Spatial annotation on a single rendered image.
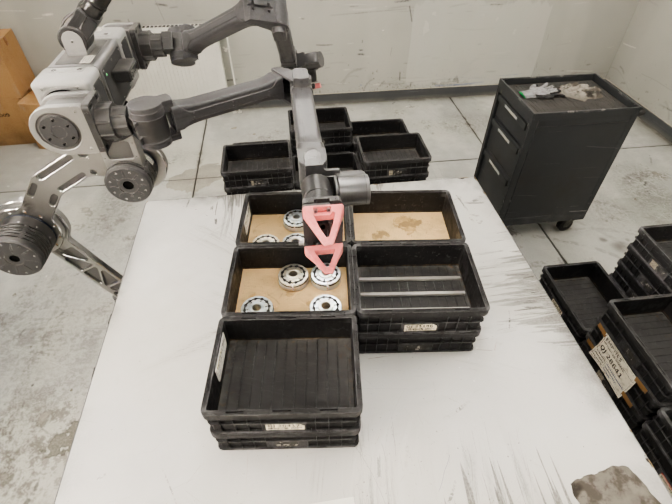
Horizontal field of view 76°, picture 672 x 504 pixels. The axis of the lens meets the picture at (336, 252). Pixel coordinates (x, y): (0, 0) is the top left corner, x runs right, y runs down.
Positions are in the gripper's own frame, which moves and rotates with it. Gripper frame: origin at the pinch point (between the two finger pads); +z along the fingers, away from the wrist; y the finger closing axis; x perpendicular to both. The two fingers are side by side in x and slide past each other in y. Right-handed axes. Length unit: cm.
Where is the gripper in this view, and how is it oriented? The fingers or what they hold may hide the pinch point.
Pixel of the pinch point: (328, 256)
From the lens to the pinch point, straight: 69.0
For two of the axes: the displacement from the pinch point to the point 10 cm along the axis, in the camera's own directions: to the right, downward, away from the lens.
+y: -0.1, 7.2, 6.9
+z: 1.4, 6.9, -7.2
